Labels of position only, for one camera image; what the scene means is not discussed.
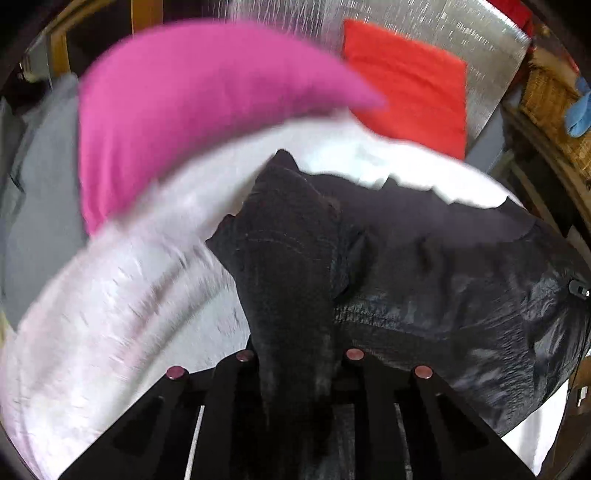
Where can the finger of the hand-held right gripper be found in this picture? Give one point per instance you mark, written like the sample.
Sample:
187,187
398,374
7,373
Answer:
579,288

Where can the wooden cabinet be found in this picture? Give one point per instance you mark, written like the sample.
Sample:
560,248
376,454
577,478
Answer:
60,50

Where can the silver foil insulation board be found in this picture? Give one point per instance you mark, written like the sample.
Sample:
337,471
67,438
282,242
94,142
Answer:
489,46

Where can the white blanket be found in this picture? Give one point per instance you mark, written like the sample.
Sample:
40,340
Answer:
138,300

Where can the pink pillow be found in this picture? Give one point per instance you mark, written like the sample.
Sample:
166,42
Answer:
184,115

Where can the dark grey denim garment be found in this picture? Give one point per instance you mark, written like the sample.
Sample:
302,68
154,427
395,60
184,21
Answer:
286,258

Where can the black quilted zip jacket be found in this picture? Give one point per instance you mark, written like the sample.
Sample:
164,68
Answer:
461,300

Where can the blue cloth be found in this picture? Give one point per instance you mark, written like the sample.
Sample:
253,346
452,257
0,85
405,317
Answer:
579,115

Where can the red cloth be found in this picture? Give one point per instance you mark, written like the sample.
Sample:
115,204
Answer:
512,11

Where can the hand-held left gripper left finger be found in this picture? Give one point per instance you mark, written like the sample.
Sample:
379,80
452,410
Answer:
235,383

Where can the red pillow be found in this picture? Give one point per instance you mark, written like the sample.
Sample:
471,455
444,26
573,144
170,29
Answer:
406,92

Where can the wicker basket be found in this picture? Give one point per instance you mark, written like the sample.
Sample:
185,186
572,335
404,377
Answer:
545,97

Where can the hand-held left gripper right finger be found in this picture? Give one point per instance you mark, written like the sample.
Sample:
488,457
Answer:
369,392

